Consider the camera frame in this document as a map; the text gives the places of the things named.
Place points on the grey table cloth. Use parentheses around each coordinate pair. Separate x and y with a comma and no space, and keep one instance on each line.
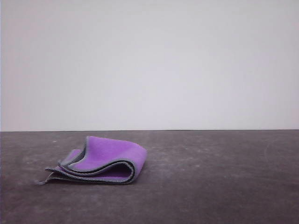
(233,191)

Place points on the purple towel with grey hem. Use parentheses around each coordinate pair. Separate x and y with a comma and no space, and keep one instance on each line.
(112,154)

